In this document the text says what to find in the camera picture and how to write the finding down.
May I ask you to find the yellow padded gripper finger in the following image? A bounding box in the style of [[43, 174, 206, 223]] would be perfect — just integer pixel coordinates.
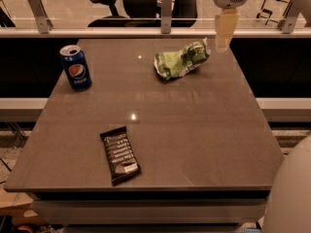
[[215, 9, 239, 52]]

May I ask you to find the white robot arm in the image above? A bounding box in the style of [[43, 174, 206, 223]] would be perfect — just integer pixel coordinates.
[[213, 0, 311, 233]]

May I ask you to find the green jalapeno chip bag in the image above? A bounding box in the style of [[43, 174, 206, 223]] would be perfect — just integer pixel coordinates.
[[154, 38, 211, 81]]

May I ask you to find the black rxbar chocolate bar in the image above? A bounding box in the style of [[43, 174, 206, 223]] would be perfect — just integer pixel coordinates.
[[100, 126, 141, 185]]

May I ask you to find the yellow metal cart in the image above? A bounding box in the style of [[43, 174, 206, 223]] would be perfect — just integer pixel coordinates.
[[257, 0, 292, 25]]

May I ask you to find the black office chair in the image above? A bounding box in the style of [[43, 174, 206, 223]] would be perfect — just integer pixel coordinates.
[[88, 0, 197, 27]]

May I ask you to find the blue pepsi can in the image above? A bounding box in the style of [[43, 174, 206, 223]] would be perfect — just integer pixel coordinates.
[[59, 45, 92, 91]]

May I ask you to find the right metal railing post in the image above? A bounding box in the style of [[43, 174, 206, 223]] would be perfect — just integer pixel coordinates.
[[279, 0, 299, 34]]

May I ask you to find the metal railing post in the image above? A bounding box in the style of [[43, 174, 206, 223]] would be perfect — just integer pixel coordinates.
[[161, 0, 172, 34], [27, 0, 53, 34], [279, 0, 299, 34]]

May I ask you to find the middle metal railing post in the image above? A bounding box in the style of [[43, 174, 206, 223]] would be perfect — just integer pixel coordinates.
[[161, 0, 172, 34]]

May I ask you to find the left metal railing post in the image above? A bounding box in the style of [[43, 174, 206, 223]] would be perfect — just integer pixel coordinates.
[[27, 0, 53, 34]]

